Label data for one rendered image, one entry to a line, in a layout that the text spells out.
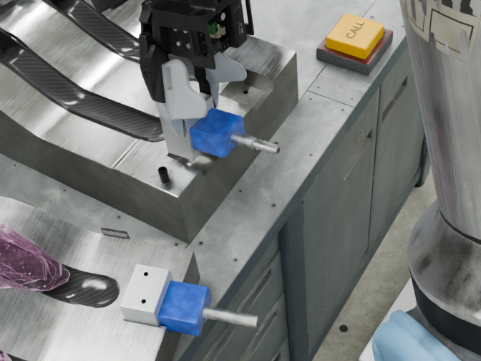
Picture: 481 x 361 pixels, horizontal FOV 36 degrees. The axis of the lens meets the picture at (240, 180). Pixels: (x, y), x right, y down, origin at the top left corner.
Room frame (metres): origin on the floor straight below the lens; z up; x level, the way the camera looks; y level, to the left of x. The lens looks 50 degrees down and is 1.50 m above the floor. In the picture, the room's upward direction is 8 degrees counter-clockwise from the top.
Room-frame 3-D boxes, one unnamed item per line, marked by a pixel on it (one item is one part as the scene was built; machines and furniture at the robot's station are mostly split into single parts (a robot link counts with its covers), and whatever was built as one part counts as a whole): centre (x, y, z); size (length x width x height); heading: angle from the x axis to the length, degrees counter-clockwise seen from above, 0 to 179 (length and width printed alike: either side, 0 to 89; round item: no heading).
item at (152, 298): (0.37, 0.06, 0.86); 0.13 x 0.05 x 0.05; 69
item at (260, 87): (0.64, -0.02, 0.87); 0.05 x 0.05 x 0.04; 52
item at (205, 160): (0.56, 0.04, 0.87); 0.05 x 0.05 x 0.04; 52
